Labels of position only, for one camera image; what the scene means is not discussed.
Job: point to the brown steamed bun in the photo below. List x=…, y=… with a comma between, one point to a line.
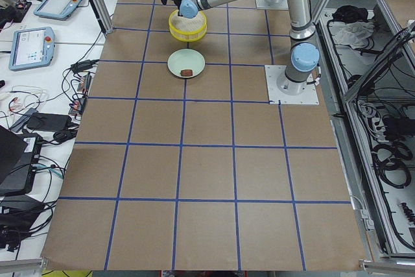
x=186, y=73

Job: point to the yellow bottom steamer layer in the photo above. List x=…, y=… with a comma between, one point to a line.
x=187, y=30

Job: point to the light green plate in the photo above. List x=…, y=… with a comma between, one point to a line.
x=186, y=59

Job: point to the blue teach pendant far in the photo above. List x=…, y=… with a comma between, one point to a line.
x=56, y=9

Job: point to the blue teach pendant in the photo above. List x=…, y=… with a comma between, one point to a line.
x=32, y=48
x=56, y=9

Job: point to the blue teach pendant near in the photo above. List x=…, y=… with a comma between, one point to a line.
x=32, y=48

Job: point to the black power adapter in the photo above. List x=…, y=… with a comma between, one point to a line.
x=48, y=122

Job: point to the white crumpled cloth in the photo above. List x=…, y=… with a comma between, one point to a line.
x=354, y=35

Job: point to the black laptop computer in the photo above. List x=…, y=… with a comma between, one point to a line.
x=19, y=155

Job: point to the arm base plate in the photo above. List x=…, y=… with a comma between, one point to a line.
x=281, y=90
x=271, y=4

